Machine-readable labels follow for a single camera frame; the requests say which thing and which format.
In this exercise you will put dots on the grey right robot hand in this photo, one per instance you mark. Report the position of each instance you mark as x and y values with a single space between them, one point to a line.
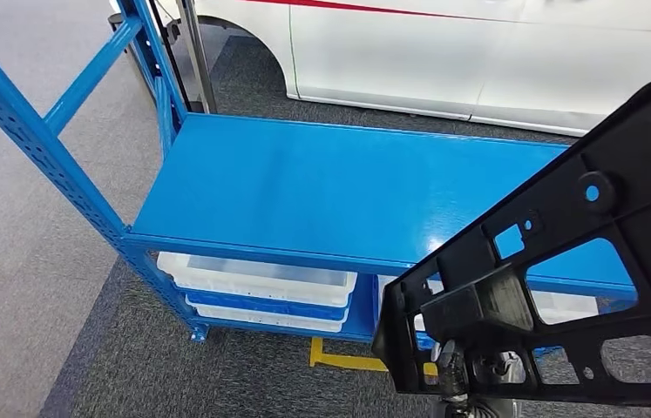
452 369

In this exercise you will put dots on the black plastic panel part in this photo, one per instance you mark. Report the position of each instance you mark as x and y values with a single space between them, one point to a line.
648 150

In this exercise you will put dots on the blue metal shelf rack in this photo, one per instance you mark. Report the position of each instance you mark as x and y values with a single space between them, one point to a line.
302 184

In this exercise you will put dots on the white car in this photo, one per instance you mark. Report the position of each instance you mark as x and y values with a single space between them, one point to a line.
417 57

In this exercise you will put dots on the silver metal pole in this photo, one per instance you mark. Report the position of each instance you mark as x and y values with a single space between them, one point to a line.
198 57

